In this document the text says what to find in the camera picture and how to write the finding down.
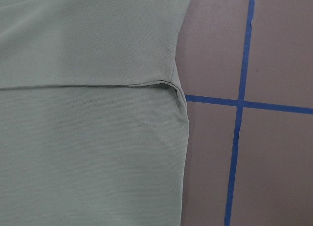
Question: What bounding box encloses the olive green long-sleeve shirt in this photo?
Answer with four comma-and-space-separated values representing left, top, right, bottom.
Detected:
0, 0, 191, 226

